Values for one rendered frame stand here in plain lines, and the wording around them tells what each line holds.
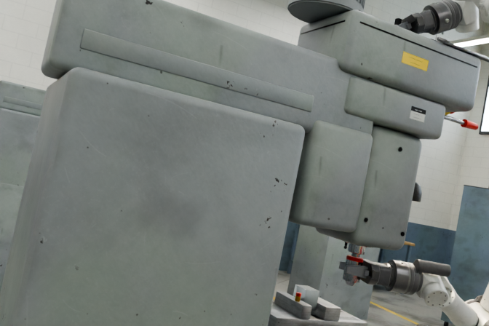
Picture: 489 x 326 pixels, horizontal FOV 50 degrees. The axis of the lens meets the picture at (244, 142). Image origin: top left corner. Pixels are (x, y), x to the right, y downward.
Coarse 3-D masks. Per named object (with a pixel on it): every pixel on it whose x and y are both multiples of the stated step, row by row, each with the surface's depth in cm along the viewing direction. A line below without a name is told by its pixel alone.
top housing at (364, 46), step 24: (312, 24) 145; (336, 24) 134; (360, 24) 130; (384, 24) 133; (312, 48) 142; (336, 48) 132; (360, 48) 130; (384, 48) 133; (408, 48) 137; (432, 48) 140; (360, 72) 131; (384, 72) 134; (408, 72) 137; (432, 72) 140; (456, 72) 144; (432, 96) 141; (456, 96) 144
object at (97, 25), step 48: (96, 0) 104; (144, 0) 109; (48, 48) 109; (96, 48) 104; (144, 48) 109; (192, 48) 113; (240, 48) 118; (288, 48) 124; (192, 96) 114; (240, 96) 119; (288, 96) 124; (336, 96) 130
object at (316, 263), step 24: (480, 192) 693; (480, 216) 688; (312, 240) 599; (336, 240) 583; (456, 240) 703; (480, 240) 682; (312, 264) 591; (336, 264) 584; (456, 264) 697; (480, 264) 677; (288, 288) 618; (336, 288) 586; (360, 288) 604; (456, 288) 692; (480, 288) 672; (360, 312) 606
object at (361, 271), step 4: (348, 268) 144; (352, 268) 144; (356, 268) 144; (360, 268) 144; (364, 268) 144; (348, 272) 144; (352, 272) 144; (356, 272) 144; (360, 272) 144; (364, 272) 144; (368, 272) 144; (356, 276) 144; (360, 276) 144; (364, 276) 144
